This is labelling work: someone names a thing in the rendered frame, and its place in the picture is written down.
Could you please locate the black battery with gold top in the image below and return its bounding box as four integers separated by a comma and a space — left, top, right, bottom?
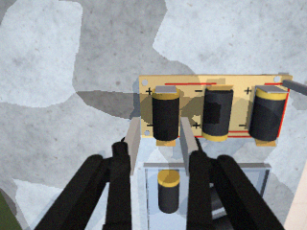
210, 186, 223, 212
152, 88, 179, 141
213, 215, 234, 230
157, 170, 179, 214
201, 88, 234, 142
248, 88, 288, 142

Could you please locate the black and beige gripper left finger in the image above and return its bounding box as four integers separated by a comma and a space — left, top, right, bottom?
34, 117, 141, 230

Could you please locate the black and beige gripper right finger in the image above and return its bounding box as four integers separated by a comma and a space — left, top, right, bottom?
179, 117, 285, 230

